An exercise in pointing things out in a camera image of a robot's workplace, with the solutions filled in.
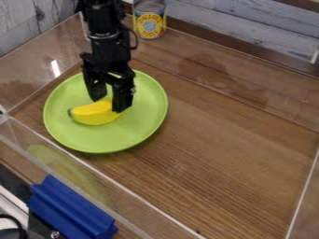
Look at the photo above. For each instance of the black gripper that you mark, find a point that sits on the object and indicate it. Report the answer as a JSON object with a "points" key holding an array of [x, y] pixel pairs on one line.
{"points": [[106, 65]]}

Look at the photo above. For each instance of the yellow toy banana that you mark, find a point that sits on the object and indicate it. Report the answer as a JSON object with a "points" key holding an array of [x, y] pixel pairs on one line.
{"points": [[94, 114]]}

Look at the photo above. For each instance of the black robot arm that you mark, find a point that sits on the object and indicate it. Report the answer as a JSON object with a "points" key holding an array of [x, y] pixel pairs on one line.
{"points": [[103, 16]]}

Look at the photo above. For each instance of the green round plate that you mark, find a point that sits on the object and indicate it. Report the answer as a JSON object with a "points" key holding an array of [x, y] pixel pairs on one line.
{"points": [[88, 127]]}

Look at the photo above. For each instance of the yellow labelled tin can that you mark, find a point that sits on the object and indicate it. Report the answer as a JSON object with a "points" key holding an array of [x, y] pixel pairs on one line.
{"points": [[150, 18]]}

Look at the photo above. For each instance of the blue plastic clamp block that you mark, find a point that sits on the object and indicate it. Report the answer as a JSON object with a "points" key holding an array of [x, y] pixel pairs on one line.
{"points": [[68, 212]]}

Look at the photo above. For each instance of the clear acrylic enclosure wall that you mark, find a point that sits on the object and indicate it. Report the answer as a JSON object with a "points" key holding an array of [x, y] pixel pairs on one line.
{"points": [[86, 182]]}

